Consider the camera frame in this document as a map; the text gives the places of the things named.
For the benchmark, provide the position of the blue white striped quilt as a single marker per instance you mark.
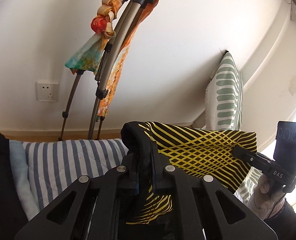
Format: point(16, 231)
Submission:
point(53, 166)

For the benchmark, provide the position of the grey metal tripod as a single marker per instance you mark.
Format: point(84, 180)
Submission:
point(108, 62)

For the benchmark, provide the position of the white wall socket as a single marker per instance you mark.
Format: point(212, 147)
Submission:
point(47, 92)

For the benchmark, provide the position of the orange floral scarf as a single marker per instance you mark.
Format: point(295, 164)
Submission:
point(113, 42)

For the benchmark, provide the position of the black pants with yellow lines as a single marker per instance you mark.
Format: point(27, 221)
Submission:
point(196, 151)

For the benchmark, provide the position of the right black sleeved forearm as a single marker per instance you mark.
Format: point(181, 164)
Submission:
point(283, 222)

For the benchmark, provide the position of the folded black garment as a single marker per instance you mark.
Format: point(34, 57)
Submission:
point(12, 215)

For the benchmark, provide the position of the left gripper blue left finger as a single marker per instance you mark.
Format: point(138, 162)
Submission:
point(135, 174)

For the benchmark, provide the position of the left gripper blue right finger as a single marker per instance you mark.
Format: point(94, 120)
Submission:
point(158, 162)

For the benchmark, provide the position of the right white gloved hand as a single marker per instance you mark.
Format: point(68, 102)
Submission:
point(262, 203)

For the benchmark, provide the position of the green patterned white pillow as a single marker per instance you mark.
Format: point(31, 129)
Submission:
point(223, 117)

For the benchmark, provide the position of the folded light blue garment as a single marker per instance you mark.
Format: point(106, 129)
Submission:
point(19, 169)

